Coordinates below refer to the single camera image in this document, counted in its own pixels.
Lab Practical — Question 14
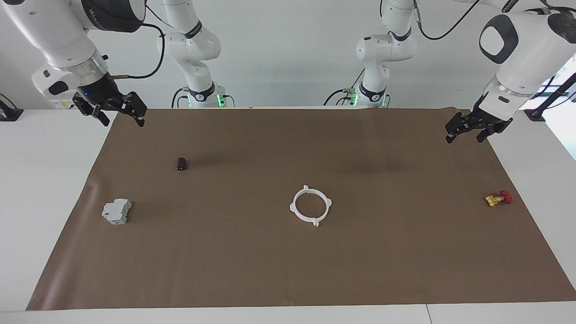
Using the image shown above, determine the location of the black base cable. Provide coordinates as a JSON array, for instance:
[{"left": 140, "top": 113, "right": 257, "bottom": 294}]
[
  {"left": 324, "top": 67, "right": 365, "bottom": 107},
  {"left": 171, "top": 87, "right": 189, "bottom": 108}
]

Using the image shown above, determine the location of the black clamp base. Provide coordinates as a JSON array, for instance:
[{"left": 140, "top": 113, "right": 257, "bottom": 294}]
[{"left": 0, "top": 93, "right": 24, "bottom": 121}]

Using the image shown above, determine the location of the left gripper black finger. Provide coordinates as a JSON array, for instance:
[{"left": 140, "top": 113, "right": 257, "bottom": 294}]
[
  {"left": 445, "top": 112, "right": 468, "bottom": 144},
  {"left": 477, "top": 125, "right": 507, "bottom": 143}
]

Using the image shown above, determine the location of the brown paper mat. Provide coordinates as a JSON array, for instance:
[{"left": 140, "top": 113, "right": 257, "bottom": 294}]
[{"left": 26, "top": 107, "right": 576, "bottom": 311}]

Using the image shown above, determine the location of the white half ring pipe clamp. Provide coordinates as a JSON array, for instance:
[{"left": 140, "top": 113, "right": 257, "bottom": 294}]
[
  {"left": 289, "top": 184, "right": 319, "bottom": 227},
  {"left": 304, "top": 184, "right": 333, "bottom": 227}
]

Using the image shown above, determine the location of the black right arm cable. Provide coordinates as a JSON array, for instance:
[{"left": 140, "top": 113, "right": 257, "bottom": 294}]
[{"left": 109, "top": 23, "right": 166, "bottom": 80}]

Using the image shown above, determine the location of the black stand with pole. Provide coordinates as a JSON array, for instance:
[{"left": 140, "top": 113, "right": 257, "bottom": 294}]
[{"left": 524, "top": 72, "right": 576, "bottom": 122}]

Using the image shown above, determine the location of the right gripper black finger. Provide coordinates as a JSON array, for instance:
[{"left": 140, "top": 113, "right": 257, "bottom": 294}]
[
  {"left": 73, "top": 95, "right": 110, "bottom": 126},
  {"left": 125, "top": 91, "right": 148, "bottom": 127}
]

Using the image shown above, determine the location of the brass valve with red handle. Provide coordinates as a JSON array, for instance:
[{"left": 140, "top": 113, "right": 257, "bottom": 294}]
[{"left": 485, "top": 189, "right": 514, "bottom": 207}]

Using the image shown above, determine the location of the grey circuit breaker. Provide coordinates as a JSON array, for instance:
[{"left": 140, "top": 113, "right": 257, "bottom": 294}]
[{"left": 102, "top": 198, "right": 132, "bottom": 225}]

